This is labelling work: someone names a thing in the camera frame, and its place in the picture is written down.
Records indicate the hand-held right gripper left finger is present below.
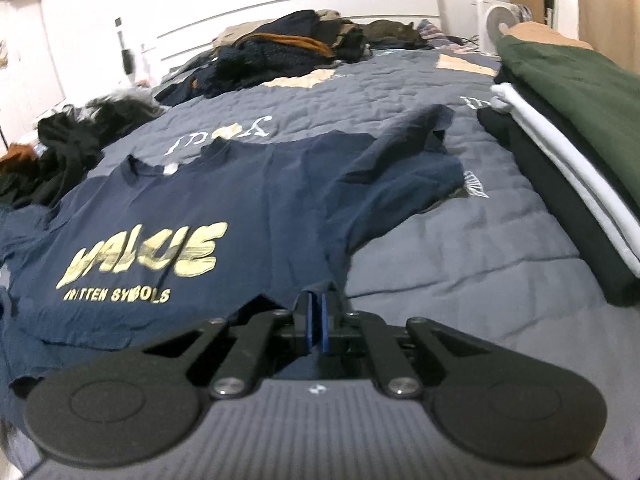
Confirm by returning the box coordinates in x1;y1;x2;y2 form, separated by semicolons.
142;292;317;402

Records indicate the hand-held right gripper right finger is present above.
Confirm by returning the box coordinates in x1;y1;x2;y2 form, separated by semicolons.
321;285;493;402

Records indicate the navy t-shirt with yellow print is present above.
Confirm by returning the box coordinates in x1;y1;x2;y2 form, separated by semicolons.
0;105;467;397

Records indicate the pile of dark clothes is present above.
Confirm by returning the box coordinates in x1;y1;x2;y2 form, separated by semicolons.
154;9;437;107

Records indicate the pile of black clothes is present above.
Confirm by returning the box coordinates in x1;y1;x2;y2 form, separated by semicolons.
0;89;167;212

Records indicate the grey-blue quilted bedspread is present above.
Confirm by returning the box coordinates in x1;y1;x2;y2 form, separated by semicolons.
0;47;640;480

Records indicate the black folded garment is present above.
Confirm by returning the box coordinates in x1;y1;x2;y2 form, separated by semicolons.
476;107;640;307

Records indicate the white bed headboard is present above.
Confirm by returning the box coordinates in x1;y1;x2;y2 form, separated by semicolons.
155;0;442;70

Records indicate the dark bottle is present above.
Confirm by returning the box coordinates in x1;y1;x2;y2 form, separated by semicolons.
114;16;137;82

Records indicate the orange garment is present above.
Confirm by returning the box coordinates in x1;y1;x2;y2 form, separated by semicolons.
0;142;45;172

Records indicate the green folded garment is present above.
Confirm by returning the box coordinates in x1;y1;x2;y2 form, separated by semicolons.
494;34;640;182

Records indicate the white fan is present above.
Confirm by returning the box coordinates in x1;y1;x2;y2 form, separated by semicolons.
474;0;527;57

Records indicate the beige pillow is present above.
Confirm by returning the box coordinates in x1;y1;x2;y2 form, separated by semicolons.
509;21;597;52

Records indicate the white wardrobe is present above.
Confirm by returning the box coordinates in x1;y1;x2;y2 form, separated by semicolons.
0;0;67;128

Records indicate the wooden panel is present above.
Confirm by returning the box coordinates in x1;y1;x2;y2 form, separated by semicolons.
574;0;640;70

